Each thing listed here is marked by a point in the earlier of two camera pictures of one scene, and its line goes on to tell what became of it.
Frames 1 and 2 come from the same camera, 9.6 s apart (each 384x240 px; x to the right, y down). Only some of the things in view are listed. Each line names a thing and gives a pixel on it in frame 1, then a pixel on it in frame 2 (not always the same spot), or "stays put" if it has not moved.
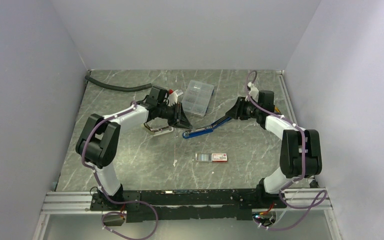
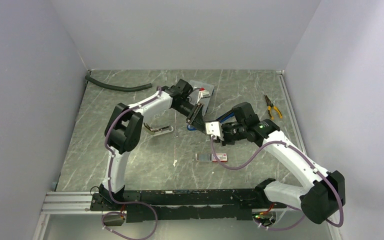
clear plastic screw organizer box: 197,97 stays put
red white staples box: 213,157 stays put
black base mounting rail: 232,203 stays put
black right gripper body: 246,110 -> 231,134
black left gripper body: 172,113 -> 192,117
